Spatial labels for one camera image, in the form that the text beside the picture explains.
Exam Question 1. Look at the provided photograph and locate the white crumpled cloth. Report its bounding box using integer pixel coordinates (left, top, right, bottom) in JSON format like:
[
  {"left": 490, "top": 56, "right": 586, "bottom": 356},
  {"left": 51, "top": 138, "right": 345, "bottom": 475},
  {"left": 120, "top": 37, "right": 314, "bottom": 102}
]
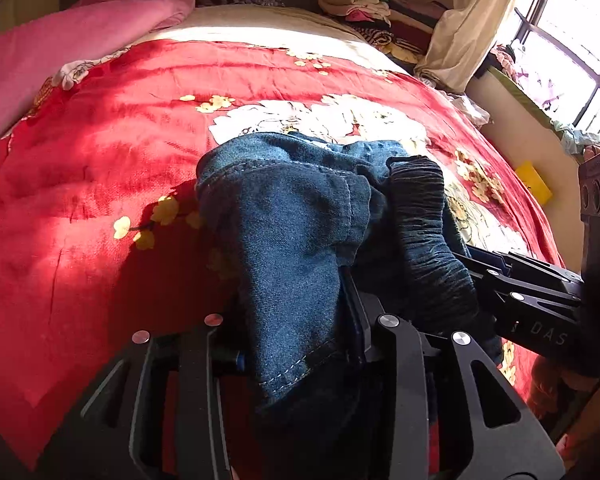
[{"left": 446, "top": 91, "right": 492, "bottom": 129}]

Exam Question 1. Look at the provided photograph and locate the yellow box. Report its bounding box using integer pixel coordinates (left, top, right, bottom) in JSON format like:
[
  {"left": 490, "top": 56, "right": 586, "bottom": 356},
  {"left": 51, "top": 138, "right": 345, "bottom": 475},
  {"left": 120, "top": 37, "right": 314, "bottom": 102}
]
[{"left": 514, "top": 160, "right": 554, "bottom": 207}]

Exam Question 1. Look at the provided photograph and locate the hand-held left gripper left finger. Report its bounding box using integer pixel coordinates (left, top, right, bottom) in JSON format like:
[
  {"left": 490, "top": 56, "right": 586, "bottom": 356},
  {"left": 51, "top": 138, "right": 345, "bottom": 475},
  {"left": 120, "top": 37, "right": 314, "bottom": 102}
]
[{"left": 35, "top": 312, "right": 247, "bottom": 480}]

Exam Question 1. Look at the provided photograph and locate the red floral blanket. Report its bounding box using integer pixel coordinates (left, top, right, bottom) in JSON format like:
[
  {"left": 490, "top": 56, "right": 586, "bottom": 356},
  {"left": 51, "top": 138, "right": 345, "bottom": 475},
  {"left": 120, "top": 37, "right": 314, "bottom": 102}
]
[{"left": 0, "top": 4, "right": 567, "bottom": 471}]

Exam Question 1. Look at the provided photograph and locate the light blue cloth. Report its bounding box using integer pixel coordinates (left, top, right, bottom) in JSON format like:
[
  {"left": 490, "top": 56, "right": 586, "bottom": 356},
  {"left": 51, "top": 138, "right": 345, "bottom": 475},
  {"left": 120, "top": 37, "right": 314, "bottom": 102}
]
[{"left": 554, "top": 119, "right": 600, "bottom": 157}]

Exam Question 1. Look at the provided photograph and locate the pink quilt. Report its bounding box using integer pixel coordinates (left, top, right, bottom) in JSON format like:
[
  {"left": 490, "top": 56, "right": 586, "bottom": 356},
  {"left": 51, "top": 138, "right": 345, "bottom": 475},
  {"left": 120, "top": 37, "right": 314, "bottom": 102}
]
[{"left": 0, "top": 0, "right": 197, "bottom": 157}]

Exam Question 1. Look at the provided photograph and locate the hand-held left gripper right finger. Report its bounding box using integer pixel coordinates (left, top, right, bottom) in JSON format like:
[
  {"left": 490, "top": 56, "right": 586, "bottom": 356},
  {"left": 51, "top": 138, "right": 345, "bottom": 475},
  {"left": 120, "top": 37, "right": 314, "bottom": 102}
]
[{"left": 346, "top": 280, "right": 566, "bottom": 480}]

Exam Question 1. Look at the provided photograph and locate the person's right hand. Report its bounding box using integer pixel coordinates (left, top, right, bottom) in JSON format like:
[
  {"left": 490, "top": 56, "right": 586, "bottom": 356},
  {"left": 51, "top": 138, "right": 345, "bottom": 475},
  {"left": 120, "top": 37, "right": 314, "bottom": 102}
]
[{"left": 525, "top": 356, "right": 600, "bottom": 466}]

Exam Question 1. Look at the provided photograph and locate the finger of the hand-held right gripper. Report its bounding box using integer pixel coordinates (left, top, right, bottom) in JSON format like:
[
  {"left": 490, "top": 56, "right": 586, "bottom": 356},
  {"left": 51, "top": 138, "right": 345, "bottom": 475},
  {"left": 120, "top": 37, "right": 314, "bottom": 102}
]
[
  {"left": 466, "top": 245, "right": 584, "bottom": 292},
  {"left": 454, "top": 254, "right": 582, "bottom": 319}
]

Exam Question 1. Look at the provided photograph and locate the window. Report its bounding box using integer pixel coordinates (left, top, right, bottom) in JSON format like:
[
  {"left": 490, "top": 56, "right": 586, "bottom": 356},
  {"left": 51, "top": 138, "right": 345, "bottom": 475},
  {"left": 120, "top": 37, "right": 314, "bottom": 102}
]
[{"left": 490, "top": 0, "right": 600, "bottom": 151}]

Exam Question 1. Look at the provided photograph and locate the pile of folded clothes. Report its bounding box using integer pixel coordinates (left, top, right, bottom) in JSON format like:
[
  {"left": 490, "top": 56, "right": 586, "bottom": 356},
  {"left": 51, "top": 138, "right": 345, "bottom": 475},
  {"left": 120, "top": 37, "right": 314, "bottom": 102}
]
[{"left": 317, "top": 0, "right": 447, "bottom": 64}]

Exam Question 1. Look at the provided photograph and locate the blue denim pants lace trim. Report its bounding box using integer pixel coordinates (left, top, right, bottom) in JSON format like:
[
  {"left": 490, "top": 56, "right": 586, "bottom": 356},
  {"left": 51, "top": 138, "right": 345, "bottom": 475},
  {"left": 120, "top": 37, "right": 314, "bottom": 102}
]
[{"left": 195, "top": 131, "right": 506, "bottom": 480}]

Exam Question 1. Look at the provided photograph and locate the cream curtain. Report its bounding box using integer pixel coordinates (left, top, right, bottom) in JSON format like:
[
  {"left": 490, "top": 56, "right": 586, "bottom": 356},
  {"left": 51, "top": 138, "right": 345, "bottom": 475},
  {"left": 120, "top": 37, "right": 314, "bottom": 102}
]
[{"left": 419, "top": 0, "right": 527, "bottom": 94}]

